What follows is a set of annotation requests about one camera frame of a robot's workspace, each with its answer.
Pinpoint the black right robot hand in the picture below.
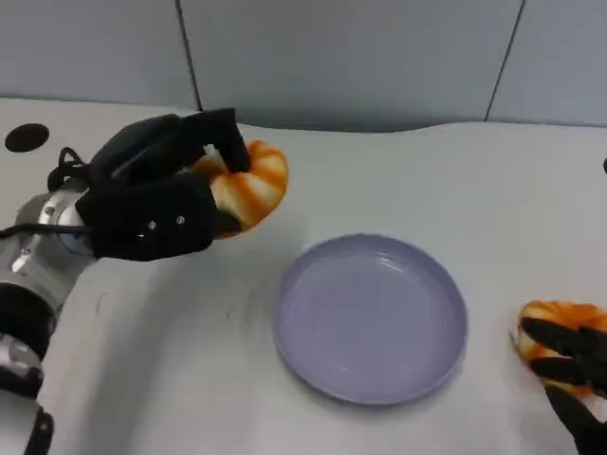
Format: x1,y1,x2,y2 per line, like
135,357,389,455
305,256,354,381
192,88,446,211
518,316,607,455

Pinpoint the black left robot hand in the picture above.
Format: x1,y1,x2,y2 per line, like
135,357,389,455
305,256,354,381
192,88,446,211
75,107,251,263

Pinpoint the orange and white bread roll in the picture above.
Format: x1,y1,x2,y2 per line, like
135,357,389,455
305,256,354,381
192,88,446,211
513,299,607,400
191,138,291,241

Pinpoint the lilac plate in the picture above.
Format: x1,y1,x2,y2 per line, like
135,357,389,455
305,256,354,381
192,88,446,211
274,232,470,407

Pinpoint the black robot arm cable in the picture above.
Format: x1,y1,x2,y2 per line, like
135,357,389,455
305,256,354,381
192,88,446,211
0,147,94,239

